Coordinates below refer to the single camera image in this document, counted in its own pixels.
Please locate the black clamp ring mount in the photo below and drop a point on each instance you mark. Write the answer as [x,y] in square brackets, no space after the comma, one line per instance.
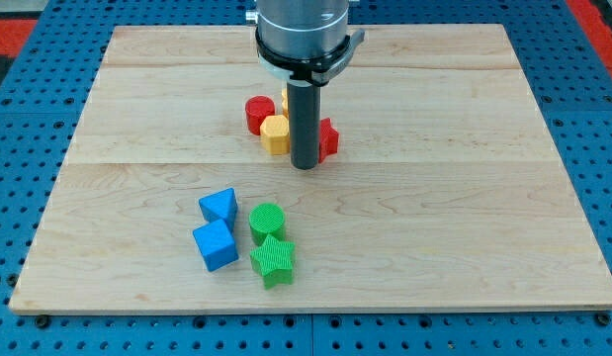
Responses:
[317,71]

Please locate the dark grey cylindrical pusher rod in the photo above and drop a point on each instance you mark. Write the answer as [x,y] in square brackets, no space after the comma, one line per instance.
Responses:
[304,117]

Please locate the green cylinder block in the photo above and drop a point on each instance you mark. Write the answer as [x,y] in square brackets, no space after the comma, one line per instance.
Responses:
[267,219]

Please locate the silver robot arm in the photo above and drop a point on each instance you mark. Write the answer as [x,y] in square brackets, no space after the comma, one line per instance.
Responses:
[306,44]

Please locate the red star block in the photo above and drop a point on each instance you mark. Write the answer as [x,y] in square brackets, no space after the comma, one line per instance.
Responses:
[328,139]

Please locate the green star block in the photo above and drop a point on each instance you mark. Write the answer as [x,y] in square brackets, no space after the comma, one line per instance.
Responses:
[273,261]

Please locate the yellow block behind rod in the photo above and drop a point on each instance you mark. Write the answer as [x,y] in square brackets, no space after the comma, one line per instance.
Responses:
[285,103]

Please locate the yellow hexagon block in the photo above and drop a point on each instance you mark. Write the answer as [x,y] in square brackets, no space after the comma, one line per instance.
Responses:
[275,135]

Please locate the red cylinder block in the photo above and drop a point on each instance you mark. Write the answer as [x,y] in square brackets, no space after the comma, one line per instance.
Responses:
[257,109]

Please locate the blue triangle block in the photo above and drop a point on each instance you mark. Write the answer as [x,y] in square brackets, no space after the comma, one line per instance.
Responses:
[221,205]

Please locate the blue cube block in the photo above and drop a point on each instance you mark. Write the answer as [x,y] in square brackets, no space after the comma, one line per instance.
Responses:
[216,244]

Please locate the wooden board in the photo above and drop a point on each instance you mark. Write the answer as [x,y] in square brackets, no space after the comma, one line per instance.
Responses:
[447,193]

